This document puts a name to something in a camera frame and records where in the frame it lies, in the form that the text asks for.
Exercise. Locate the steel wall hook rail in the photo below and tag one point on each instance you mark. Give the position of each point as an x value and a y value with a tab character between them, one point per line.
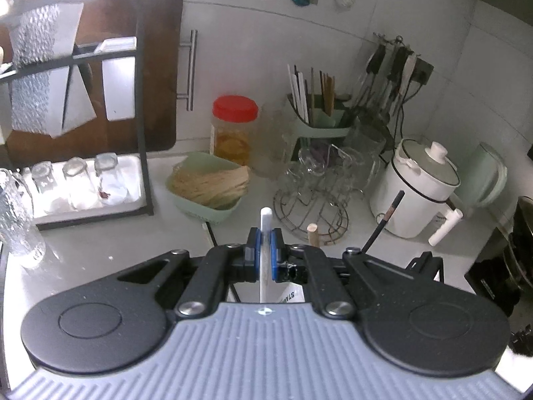
391	41

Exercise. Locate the dark cooking pot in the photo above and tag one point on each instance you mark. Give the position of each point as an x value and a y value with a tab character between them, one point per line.
520	237

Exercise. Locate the textured glass mug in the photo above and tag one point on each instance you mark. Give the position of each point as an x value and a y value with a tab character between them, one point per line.
18	225

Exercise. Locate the black stove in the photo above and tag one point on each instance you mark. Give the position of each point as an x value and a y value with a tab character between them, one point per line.
491	287

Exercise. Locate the white electric cooker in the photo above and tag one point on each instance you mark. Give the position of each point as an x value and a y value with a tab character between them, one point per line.
399	208

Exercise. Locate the green chopstick holder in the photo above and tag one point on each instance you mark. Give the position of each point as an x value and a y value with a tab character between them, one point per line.
329	131

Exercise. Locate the clear glass jar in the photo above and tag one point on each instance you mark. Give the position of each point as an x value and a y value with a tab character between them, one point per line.
272	146

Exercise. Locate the white drip tray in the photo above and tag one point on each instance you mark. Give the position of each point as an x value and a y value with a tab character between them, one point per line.
133	191

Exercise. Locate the white mug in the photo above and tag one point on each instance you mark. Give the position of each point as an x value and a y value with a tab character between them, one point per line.
295	293

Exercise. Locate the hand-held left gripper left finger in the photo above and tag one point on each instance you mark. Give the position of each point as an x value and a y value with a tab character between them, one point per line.
258	258

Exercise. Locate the green plastic basket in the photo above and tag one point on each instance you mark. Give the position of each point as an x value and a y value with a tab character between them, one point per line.
200	212

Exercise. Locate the white chopstick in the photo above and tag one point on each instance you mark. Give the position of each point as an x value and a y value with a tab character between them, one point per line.
265	221

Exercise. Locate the wooden chopstick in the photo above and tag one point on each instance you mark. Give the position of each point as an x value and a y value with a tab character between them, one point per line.
312	233

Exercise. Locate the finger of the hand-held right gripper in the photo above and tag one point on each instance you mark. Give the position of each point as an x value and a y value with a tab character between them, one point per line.
429	266

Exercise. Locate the clear glass pitcher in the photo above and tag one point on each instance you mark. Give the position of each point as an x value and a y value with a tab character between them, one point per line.
381	150

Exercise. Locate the brown cutting board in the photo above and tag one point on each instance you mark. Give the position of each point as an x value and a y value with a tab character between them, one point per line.
160	71

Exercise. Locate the red-marked clear drinking glass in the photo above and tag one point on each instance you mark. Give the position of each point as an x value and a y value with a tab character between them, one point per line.
106	166

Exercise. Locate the plain steel cleaver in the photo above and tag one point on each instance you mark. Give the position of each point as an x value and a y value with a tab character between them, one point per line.
77	104

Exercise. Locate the pale green kettle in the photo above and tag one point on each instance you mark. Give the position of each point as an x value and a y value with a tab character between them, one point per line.
483	175

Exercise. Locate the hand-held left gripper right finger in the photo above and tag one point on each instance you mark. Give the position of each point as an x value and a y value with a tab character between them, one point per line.
275	258

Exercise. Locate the white rack container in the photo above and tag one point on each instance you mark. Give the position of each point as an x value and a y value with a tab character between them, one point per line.
120	91

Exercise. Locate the black dish rack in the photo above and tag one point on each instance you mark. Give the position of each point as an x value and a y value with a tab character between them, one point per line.
143	133

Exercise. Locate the hammered steel cleaver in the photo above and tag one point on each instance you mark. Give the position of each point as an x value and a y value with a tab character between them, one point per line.
37	71

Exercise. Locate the clear stemmed glass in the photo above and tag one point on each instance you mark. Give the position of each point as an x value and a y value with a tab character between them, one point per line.
314	162
354	171

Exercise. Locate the red-lidded plastic jar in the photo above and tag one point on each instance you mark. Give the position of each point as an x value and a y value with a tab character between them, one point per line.
235	108

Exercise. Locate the dried noodles bundle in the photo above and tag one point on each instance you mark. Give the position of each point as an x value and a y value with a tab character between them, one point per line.
208	185

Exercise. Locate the black power strip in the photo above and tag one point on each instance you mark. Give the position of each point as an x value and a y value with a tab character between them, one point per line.
424	71

